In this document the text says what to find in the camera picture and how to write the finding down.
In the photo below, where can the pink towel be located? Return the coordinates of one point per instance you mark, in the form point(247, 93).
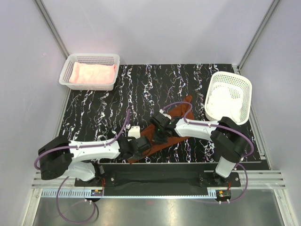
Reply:
point(92, 74)

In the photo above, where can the brown towel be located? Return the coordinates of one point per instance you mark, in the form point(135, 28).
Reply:
point(180, 110)

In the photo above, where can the white rectangular mesh basket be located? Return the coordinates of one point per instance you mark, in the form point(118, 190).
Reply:
point(91, 59)

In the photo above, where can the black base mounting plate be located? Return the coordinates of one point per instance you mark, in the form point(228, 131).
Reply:
point(200, 174)

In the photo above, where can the white towel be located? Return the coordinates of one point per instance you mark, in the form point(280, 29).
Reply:
point(225, 102)

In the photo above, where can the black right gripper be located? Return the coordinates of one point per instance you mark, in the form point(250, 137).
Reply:
point(158, 140)

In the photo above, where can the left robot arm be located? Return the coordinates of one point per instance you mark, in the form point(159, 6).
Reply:
point(61, 157)

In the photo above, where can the connector board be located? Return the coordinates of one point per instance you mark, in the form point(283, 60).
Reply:
point(224, 193)
point(97, 192)

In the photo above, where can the left connector board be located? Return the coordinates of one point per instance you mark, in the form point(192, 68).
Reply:
point(97, 192)

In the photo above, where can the aluminium frame rail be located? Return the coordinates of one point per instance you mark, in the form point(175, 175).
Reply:
point(256, 180)

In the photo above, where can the white oval laundry basket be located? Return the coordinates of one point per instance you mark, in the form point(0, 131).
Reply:
point(232, 81)

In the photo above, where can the right connector board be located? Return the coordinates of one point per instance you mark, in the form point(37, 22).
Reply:
point(224, 193)

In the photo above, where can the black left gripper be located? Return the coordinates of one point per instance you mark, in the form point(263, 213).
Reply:
point(137, 156)

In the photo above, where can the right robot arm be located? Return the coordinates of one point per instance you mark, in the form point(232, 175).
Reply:
point(229, 142)

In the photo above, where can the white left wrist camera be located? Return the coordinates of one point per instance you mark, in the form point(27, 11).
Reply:
point(133, 131)

